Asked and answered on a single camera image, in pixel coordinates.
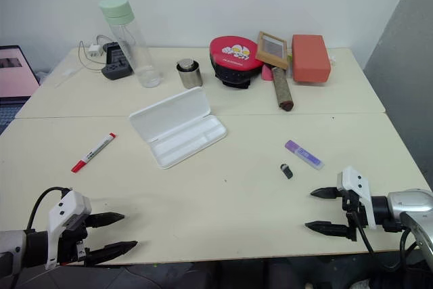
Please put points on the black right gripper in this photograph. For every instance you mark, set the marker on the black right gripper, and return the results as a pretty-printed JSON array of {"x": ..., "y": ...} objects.
[{"x": 355, "y": 214}]

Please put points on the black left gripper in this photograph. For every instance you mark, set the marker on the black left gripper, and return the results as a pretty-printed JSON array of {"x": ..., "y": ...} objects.
[{"x": 71, "y": 240}]

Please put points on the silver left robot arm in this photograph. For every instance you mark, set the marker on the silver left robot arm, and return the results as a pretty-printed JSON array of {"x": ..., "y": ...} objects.
[{"x": 15, "y": 248}]

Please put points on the white plastic case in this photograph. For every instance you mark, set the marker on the white plastic case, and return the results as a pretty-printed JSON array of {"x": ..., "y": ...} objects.
[{"x": 176, "y": 126}]

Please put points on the small black cap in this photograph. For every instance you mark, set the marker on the small black cap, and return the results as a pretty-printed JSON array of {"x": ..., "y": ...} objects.
[{"x": 287, "y": 171}]

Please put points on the purple highlighter pen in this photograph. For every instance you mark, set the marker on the purple highlighter pen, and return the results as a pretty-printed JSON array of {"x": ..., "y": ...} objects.
[{"x": 304, "y": 154}]

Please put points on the red white marker pen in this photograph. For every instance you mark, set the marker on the red white marker pen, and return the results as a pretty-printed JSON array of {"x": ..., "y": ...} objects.
[{"x": 93, "y": 152}]

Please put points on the brown patterned cylinder roll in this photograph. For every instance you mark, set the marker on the brown patterned cylinder roll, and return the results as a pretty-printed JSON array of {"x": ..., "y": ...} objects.
[{"x": 283, "y": 89}]

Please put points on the small pink object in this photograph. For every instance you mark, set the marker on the small pink object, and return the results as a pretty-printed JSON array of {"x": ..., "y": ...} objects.
[{"x": 266, "y": 73}]

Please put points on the orange red rectangular box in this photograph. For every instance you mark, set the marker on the orange red rectangular box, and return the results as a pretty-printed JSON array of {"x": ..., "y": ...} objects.
[{"x": 309, "y": 57}]

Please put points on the dark grey power strip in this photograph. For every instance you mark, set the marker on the dark grey power strip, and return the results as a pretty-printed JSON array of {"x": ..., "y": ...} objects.
[{"x": 116, "y": 65}]

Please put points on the small metal tin can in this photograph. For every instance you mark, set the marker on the small metal tin can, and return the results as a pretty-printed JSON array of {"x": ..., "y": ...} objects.
[{"x": 189, "y": 74}]

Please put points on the red round lidded box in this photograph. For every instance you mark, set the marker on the red round lidded box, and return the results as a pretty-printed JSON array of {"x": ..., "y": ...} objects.
[{"x": 233, "y": 59}]

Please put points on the white charger plug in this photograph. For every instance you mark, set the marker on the white charger plug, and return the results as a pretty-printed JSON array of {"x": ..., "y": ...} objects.
[{"x": 94, "y": 51}]

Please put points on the open laptop computer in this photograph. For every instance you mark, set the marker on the open laptop computer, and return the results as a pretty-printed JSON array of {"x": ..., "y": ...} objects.
[{"x": 13, "y": 76}]

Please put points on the clear bottle with green lid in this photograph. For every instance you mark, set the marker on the clear bottle with green lid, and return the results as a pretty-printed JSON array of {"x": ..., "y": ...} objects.
[{"x": 130, "y": 42}]

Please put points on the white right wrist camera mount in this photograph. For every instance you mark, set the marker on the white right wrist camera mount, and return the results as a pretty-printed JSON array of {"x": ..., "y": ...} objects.
[{"x": 355, "y": 184}]

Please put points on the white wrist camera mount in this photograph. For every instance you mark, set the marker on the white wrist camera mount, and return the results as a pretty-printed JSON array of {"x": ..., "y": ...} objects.
[
  {"x": 355, "y": 184},
  {"x": 67, "y": 204}
]

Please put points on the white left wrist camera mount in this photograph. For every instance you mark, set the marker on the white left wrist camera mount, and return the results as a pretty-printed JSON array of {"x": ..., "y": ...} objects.
[{"x": 67, "y": 204}]

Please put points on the wooden picture frame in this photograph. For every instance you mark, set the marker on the wooden picture frame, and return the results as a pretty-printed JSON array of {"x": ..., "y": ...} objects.
[{"x": 272, "y": 50}]

